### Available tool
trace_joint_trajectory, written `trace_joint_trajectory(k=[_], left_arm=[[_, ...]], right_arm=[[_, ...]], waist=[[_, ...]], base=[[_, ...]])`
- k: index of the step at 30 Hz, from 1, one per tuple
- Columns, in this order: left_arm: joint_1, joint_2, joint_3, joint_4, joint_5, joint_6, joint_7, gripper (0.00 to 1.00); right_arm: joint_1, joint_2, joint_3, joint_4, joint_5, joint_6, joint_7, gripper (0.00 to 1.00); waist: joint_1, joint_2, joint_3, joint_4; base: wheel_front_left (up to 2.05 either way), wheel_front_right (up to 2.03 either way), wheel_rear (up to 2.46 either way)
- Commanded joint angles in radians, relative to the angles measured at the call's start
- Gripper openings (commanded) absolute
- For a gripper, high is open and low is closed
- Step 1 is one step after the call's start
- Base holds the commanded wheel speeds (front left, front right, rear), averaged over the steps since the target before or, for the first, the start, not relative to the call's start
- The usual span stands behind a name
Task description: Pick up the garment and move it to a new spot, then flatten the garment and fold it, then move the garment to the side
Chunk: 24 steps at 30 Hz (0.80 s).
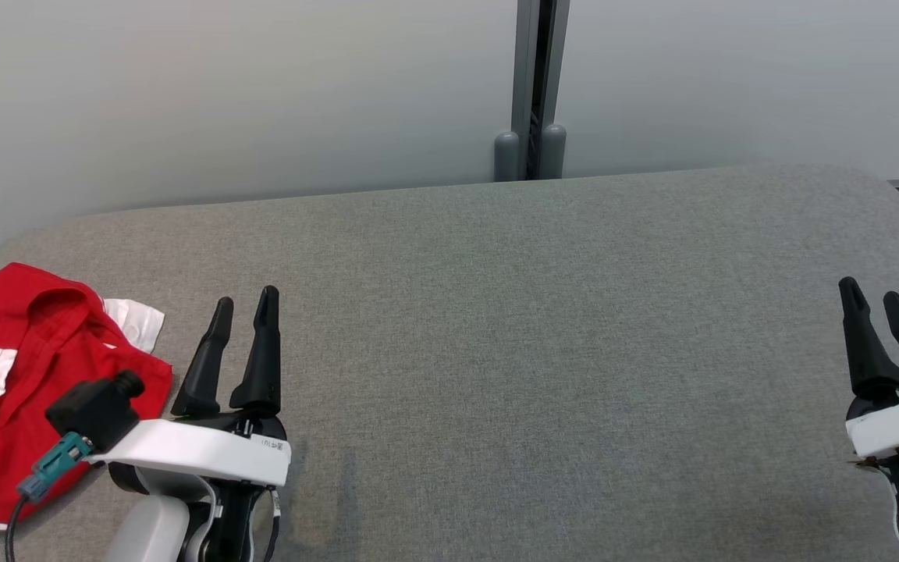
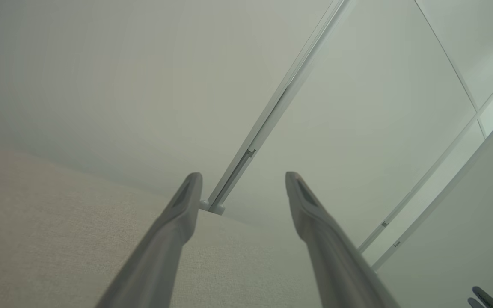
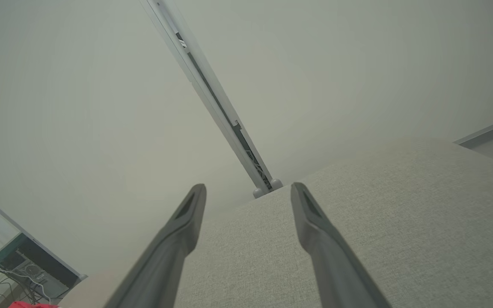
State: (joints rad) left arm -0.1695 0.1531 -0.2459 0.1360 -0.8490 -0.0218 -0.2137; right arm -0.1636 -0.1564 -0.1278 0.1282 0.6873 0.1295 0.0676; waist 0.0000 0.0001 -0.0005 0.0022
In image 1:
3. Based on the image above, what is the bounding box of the teal cable connector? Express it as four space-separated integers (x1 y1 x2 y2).
16 433 96 502

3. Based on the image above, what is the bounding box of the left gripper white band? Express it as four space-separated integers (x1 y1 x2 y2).
91 286 292 562

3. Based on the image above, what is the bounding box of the black camera cable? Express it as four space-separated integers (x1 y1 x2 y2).
3 496 30 562

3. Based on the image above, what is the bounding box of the grey partition post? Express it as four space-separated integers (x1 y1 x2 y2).
494 0 571 182

